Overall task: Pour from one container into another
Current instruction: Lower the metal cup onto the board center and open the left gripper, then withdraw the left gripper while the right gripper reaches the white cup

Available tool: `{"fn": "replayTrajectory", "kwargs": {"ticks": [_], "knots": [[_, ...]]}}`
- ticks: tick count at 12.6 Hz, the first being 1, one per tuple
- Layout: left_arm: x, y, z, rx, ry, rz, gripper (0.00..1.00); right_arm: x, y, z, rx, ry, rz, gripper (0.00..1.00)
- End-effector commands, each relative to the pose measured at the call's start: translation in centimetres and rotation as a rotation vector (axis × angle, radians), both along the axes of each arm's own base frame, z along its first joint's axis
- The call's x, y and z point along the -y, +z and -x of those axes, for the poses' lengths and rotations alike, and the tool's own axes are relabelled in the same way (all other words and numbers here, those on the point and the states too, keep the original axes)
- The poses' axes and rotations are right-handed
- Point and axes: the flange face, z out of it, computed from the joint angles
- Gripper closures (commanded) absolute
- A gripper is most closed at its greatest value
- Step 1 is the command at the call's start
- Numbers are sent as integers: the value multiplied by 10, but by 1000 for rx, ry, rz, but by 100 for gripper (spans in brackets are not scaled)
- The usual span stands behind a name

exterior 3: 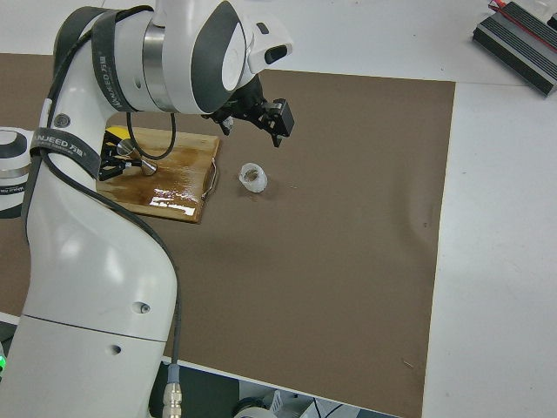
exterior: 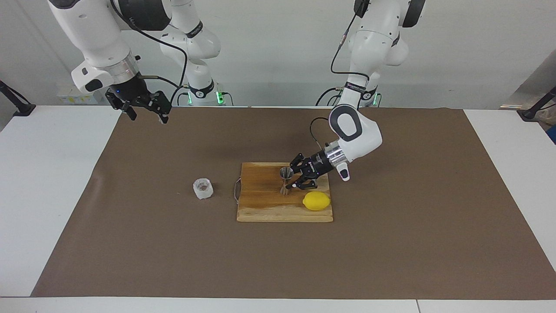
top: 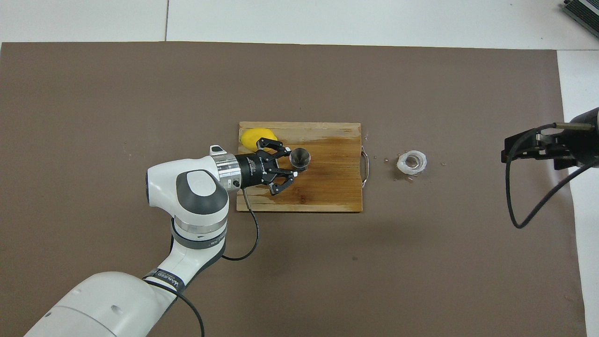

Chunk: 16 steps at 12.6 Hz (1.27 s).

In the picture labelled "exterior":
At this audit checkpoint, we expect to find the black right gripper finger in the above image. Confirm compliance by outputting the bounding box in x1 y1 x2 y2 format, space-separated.
142 90 171 125
106 89 138 121

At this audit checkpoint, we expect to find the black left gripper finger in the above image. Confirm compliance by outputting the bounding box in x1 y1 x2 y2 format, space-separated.
290 153 310 173
286 173 318 191

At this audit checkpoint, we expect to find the steel double jigger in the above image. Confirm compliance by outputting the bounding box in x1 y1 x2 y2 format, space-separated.
279 166 294 196

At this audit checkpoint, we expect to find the yellow lemon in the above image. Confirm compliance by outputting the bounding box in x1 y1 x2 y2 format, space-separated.
302 191 332 212

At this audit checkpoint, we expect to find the wooden cutting board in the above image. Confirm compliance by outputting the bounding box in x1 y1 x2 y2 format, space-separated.
233 162 334 223

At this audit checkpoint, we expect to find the brown table mat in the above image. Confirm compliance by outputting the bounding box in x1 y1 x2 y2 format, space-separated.
31 107 556 300

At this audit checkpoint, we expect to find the white wall socket box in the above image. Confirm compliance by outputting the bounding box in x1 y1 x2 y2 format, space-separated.
56 85 99 106

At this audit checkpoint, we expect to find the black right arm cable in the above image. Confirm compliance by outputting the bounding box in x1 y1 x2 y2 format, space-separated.
111 0 190 106

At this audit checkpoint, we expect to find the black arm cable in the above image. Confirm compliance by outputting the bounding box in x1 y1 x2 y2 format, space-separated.
309 11 371 151
111 0 190 106

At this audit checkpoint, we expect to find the black base cable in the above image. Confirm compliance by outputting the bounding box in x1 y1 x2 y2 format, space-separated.
315 87 346 107

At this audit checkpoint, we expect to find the black clamp mount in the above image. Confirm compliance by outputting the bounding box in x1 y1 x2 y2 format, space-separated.
0 80 37 117
517 86 556 122

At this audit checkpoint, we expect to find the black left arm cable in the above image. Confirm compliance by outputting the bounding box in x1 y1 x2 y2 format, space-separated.
309 11 371 151

